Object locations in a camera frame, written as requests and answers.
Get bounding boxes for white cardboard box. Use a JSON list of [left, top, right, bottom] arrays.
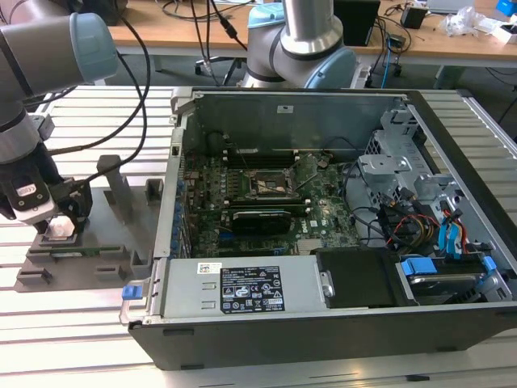
[[494, 22, 517, 44]]

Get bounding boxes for silver CPU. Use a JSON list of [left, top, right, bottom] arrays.
[[45, 215, 77, 240]]

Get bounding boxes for silver laptop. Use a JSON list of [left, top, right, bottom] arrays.
[[427, 0, 476, 13]]

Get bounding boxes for grey parts rack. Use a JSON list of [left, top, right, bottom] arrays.
[[14, 154, 165, 293]]

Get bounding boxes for black bag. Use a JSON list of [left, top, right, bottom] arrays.
[[66, 0, 129, 26]]

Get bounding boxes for black graphics card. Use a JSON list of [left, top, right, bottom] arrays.
[[230, 208, 292, 236]]

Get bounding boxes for metal socket cover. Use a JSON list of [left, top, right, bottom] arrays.
[[291, 154, 321, 192]]

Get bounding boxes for open PC case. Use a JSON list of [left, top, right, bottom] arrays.
[[120, 86, 517, 371]]

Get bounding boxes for silver chipset heatsink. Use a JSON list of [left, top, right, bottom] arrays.
[[296, 238, 324, 254]]

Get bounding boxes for green motherboard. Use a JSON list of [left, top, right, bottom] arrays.
[[181, 149, 360, 259]]

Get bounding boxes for blue flat data cable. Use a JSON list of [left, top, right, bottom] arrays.
[[438, 224, 452, 259], [448, 220, 464, 260]]

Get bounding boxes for blue disk carrier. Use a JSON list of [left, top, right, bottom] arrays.
[[397, 254, 498, 304]]

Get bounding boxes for hard disk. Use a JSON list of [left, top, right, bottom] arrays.
[[407, 273, 484, 306]]

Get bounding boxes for black desktop box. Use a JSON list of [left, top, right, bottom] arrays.
[[343, 0, 383, 48]]

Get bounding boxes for black plastic shroud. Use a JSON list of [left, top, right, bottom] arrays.
[[314, 248, 399, 310]]

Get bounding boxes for small grey wrist bracket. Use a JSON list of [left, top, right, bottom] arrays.
[[30, 112, 57, 141]]

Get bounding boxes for black camera cable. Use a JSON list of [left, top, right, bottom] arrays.
[[46, 15, 151, 183]]

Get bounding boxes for silver metal drive cage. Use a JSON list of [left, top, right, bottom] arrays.
[[357, 108, 469, 203]]

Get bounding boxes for silver power supply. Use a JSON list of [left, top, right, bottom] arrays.
[[147, 257, 336, 318]]

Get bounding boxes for red yellow black power wires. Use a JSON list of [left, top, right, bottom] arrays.
[[385, 212, 443, 250]]

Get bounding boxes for CPU socket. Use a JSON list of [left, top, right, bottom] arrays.
[[246, 167, 302, 200]]

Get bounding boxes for light wooden desk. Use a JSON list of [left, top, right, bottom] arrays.
[[365, 0, 517, 88], [107, 0, 254, 74]]

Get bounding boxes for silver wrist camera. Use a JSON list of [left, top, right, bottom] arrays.
[[8, 172, 57, 226]]

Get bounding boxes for clear plastic bag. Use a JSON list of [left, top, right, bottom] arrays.
[[438, 6, 485, 37]]

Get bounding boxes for small black box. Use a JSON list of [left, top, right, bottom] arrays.
[[400, 4, 428, 29]]

